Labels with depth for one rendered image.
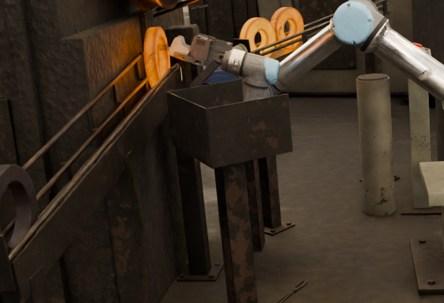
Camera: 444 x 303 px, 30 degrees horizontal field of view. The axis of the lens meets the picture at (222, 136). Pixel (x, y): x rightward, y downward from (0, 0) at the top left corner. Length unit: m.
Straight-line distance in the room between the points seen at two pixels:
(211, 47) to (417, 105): 0.91
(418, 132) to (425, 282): 0.73
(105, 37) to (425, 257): 1.24
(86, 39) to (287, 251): 1.16
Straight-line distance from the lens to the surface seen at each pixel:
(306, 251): 2.88
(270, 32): 2.96
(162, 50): 2.47
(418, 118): 3.10
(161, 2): 2.38
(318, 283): 2.63
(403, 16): 4.97
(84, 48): 2.07
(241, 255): 2.08
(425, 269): 2.66
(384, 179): 3.12
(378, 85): 3.03
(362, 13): 2.35
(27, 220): 1.60
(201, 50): 2.50
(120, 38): 2.32
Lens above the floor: 1.10
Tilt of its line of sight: 14 degrees down
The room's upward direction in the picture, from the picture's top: 6 degrees counter-clockwise
